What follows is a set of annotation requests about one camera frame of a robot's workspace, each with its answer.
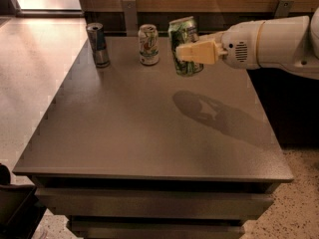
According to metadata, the metal wall bracket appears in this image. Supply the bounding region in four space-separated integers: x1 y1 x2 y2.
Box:
122 0 139 37
274 0 294 19

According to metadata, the left metal wall bracket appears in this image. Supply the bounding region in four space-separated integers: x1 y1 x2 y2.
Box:
122 0 139 37

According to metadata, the right metal wall bracket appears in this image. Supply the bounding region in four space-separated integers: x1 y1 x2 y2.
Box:
274 0 294 19

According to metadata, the grey drawer cabinet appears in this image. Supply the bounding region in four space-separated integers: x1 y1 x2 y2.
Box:
14 37 293 239

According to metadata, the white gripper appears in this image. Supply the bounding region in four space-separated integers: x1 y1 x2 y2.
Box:
175 21 264 70

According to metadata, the white soda can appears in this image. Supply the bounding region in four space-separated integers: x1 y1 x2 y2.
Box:
139 24 160 66

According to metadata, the blue silver energy drink can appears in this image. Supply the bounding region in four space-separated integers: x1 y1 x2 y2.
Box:
86 23 110 68

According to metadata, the dark object at bottom left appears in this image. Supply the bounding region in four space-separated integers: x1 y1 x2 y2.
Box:
0 164 46 239

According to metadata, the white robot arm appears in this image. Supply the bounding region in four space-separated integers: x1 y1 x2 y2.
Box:
176 9 319 80

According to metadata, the green soda can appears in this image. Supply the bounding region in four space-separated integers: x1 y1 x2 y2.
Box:
168 16 203 77

